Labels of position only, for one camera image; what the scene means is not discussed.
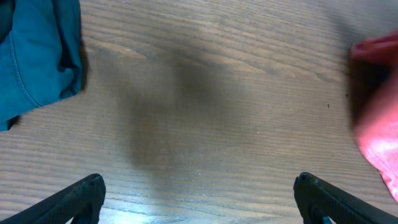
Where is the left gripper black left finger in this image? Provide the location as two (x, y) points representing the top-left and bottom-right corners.
(1, 174), (106, 224)

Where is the dark blue folded shirt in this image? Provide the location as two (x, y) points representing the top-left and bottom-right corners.
(1, 0), (83, 131)

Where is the orange red t-shirt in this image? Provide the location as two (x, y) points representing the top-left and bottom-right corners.
(351, 31), (397, 200)

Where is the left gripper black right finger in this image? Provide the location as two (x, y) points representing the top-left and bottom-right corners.
(293, 172), (397, 224)

